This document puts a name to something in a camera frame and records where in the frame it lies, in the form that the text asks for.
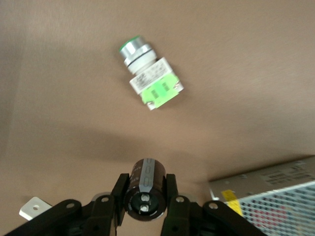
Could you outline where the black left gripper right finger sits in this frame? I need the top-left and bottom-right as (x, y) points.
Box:
(160, 174), (268, 236)

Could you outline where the green push button switch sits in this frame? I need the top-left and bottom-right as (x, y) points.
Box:
(119, 35), (184, 112)

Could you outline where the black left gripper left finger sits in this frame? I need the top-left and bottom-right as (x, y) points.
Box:
(0, 173), (130, 236)

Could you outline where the metal mesh power supply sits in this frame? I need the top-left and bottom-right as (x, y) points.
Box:
(208, 154), (315, 236)

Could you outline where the black cylindrical capacitor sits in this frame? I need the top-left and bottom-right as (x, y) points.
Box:
(124, 158), (169, 221)

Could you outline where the large white curved clamp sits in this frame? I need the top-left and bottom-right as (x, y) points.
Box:
(19, 196), (53, 221)

